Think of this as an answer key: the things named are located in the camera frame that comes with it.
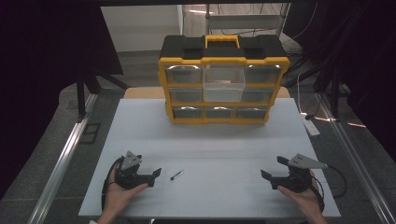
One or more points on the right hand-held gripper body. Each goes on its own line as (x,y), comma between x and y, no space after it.
(295,180)

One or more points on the person's right hand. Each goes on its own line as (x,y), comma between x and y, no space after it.
(306,200)

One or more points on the aluminium frame rail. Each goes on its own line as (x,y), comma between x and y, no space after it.
(351,161)
(62,161)

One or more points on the wooden board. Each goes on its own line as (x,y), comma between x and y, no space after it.
(143,92)

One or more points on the small metal bolt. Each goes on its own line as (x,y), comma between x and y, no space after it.
(176,175)

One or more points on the dark curtain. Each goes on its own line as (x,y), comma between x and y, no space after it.
(367,62)
(46,62)

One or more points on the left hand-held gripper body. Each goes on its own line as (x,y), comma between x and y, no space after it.
(128,179)

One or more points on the white power strip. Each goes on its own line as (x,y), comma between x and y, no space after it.
(310,126)

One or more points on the closed clear organizer drawers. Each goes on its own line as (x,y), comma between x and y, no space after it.
(183,74)

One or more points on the grey metal rack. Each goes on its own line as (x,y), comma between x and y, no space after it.
(246,21)

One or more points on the pulled-out clear plastic drawer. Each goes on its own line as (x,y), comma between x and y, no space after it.
(224,93)

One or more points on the black metal stand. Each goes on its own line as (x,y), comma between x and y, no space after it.
(81,93)
(335,93)

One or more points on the person's left hand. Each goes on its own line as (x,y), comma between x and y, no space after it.
(116,199)

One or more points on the yellow and black organizer cabinet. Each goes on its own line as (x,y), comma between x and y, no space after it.
(174,46)

